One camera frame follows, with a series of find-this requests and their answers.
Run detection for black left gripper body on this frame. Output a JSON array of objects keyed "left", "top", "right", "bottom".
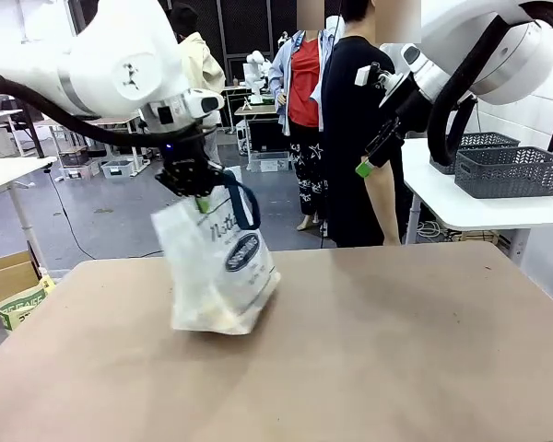
[{"left": 154, "top": 155, "right": 225, "bottom": 198}]

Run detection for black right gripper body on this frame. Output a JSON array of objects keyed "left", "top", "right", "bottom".
[{"left": 380, "top": 76, "right": 437, "bottom": 123}]

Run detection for clear navy-handled shopping bag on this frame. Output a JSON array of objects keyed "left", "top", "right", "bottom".
[{"left": 149, "top": 166, "right": 282, "bottom": 337}]

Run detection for dark grey plastic basket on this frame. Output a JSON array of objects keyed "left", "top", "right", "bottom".
[
  {"left": 453, "top": 145, "right": 553, "bottom": 200},
  {"left": 429, "top": 131, "right": 522, "bottom": 176}
]

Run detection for person right forearm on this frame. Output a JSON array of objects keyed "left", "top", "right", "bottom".
[{"left": 362, "top": 160, "right": 403, "bottom": 246}]

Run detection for person in black T-shirt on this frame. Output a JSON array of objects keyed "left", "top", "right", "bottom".
[{"left": 321, "top": 0, "right": 405, "bottom": 250}]

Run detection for clear plastic storage bin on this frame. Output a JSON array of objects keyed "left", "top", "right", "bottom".
[
  {"left": 249, "top": 150, "right": 290, "bottom": 173},
  {"left": 100, "top": 158, "right": 137, "bottom": 180}
]

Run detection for wooden top workbench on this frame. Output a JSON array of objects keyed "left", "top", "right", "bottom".
[{"left": 83, "top": 113, "right": 143, "bottom": 179}]

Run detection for person in red shirt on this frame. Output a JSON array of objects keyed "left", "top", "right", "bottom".
[{"left": 267, "top": 0, "right": 334, "bottom": 232}]

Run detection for small wooden top table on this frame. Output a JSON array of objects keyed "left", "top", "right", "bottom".
[{"left": 233, "top": 103, "right": 280, "bottom": 172}]

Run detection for person in cream jacket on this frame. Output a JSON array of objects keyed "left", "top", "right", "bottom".
[{"left": 168, "top": 2, "right": 227, "bottom": 163}]

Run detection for wide white side table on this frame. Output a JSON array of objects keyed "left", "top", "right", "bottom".
[{"left": 402, "top": 137, "right": 553, "bottom": 259}]

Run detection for small white background robot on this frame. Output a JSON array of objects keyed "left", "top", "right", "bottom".
[{"left": 242, "top": 49, "right": 271, "bottom": 105}]

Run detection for black tripod with clamp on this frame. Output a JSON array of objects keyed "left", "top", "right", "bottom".
[{"left": 12, "top": 109, "right": 45, "bottom": 158}]

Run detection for white height-adjustable desk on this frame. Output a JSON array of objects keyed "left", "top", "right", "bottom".
[{"left": 0, "top": 156, "right": 58, "bottom": 277}]

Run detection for green printed carton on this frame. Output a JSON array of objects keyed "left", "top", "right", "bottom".
[{"left": 0, "top": 274, "right": 57, "bottom": 331}]

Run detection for brown cardboard box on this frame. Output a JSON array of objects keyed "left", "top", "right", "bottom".
[{"left": 0, "top": 250, "right": 42, "bottom": 310}]

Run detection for black right arm cable sleeve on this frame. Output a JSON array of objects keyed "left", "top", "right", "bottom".
[{"left": 427, "top": 0, "right": 553, "bottom": 168}]

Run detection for black arm cable sleeve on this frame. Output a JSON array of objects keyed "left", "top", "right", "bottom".
[
  {"left": 427, "top": 0, "right": 553, "bottom": 168},
  {"left": 0, "top": 72, "right": 218, "bottom": 149}
]

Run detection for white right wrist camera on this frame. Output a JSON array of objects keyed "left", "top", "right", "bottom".
[{"left": 354, "top": 61, "right": 398, "bottom": 91}]

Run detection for black left arm cable sleeve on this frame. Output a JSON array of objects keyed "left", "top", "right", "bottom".
[{"left": 0, "top": 72, "right": 218, "bottom": 149}]

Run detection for black floor cable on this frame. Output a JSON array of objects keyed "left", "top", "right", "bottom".
[{"left": 49, "top": 169, "right": 165, "bottom": 260}]

